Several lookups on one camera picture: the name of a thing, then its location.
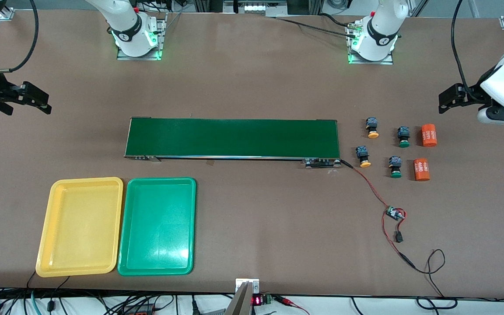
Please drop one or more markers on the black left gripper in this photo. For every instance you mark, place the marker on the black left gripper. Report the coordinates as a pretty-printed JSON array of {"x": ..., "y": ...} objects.
[{"x": 472, "y": 92}]

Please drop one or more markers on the green push button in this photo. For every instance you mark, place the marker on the green push button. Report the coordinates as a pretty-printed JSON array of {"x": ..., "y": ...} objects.
[
  {"x": 395, "y": 174},
  {"x": 404, "y": 143}
]

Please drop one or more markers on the yellow push button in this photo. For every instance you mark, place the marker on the yellow push button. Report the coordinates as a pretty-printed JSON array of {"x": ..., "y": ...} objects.
[
  {"x": 372, "y": 134},
  {"x": 365, "y": 164}
]

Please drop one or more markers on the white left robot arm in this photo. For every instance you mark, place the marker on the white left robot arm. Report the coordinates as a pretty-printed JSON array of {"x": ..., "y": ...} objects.
[{"x": 381, "y": 26}]

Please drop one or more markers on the small green circuit board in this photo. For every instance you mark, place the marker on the small green circuit board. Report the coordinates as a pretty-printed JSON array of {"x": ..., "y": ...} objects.
[{"x": 393, "y": 213}]

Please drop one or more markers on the yellow plastic tray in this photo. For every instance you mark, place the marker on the yellow plastic tray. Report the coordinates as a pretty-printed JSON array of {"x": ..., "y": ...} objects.
[{"x": 81, "y": 245}]

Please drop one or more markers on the green plastic tray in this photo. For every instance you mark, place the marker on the green plastic tray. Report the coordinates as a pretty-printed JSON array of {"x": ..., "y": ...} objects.
[{"x": 158, "y": 245}]

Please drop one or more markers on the green conveyor belt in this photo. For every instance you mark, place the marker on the green conveyor belt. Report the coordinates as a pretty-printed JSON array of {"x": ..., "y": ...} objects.
[{"x": 234, "y": 138}]

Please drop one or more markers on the grey device with lights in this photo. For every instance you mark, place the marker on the grey device with lights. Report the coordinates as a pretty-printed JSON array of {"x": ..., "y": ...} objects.
[{"x": 256, "y": 8}]

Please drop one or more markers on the red clip lead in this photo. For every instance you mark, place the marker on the red clip lead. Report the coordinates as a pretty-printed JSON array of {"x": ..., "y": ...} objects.
[{"x": 285, "y": 300}]

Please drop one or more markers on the red digit display module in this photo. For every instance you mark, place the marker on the red digit display module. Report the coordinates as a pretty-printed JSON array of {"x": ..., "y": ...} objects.
[{"x": 258, "y": 300}]

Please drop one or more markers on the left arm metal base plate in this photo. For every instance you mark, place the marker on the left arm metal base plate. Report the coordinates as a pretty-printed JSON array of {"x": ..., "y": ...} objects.
[{"x": 359, "y": 62}]

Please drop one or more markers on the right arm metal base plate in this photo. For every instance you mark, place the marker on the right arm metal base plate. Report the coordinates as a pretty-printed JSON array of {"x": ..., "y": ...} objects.
[{"x": 163, "y": 37}]

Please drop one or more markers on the small silver metal bracket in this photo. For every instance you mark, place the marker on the small silver metal bracket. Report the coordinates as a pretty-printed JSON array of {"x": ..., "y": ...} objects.
[{"x": 239, "y": 282}]

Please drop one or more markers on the grey metal post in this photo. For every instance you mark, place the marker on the grey metal post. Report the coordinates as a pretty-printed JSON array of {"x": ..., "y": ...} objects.
[{"x": 239, "y": 304}]

